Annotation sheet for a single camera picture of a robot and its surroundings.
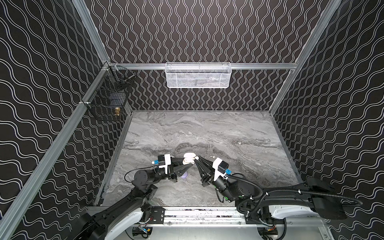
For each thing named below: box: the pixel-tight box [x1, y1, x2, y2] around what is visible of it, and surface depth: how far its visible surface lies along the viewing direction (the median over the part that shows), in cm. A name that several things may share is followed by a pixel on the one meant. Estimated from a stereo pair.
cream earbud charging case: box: [182, 152, 199, 165], surface depth 61 cm
